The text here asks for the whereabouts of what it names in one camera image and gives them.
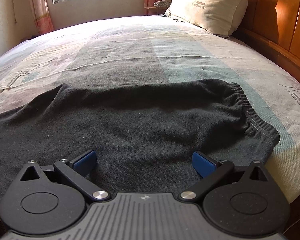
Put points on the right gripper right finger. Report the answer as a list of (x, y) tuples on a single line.
[(213, 174)]

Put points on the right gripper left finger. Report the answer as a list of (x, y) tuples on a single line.
[(74, 172)]

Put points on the dark grey trousers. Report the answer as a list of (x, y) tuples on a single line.
[(144, 135)]

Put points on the pastel patchwork bed sheet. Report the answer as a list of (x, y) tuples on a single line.
[(152, 49)]

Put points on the orange wooden headboard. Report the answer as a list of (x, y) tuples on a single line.
[(272, 27)]

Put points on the cream printed pillow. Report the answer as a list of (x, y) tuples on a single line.
[(219, 17)]

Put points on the wooden bedside table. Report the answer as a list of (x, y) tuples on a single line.
[(155, 10)]

